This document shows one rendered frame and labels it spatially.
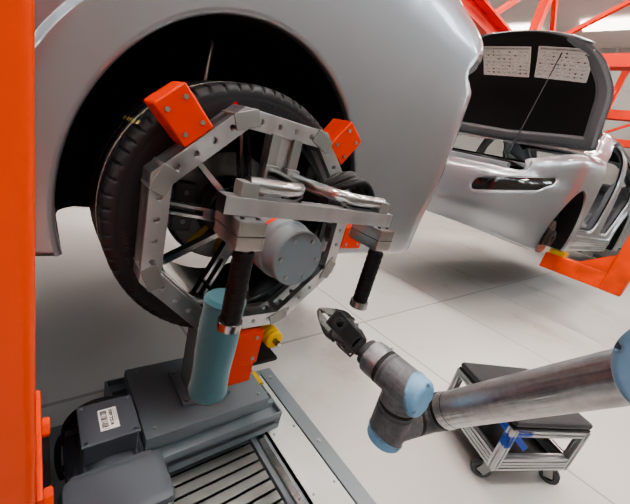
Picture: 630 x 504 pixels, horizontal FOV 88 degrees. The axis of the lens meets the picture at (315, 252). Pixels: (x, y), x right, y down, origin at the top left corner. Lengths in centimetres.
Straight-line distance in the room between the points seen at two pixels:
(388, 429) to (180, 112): 79
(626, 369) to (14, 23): 61
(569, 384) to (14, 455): 74
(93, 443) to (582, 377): 91
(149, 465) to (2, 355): 59
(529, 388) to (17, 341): 75
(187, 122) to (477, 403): 82
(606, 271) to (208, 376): 377
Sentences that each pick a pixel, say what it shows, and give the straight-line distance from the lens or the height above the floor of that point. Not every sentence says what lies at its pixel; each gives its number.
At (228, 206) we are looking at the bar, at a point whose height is 96.
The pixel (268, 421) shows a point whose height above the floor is 14.
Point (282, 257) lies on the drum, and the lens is 67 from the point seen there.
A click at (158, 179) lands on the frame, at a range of 68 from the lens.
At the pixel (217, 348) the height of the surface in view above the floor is 64.
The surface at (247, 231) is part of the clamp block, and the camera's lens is 52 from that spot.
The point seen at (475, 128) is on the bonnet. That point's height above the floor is 173.
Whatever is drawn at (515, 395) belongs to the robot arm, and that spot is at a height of 74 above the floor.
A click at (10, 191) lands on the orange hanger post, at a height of 102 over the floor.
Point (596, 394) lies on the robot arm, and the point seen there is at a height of 83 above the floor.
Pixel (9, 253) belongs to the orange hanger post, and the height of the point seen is 98.
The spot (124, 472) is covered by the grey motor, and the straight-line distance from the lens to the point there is 85.
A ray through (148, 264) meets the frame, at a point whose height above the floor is 78.
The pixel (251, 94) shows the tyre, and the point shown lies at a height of 115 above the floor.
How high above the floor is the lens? 108
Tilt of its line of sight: 17 degrees down
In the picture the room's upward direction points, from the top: 15 degrees clockwise
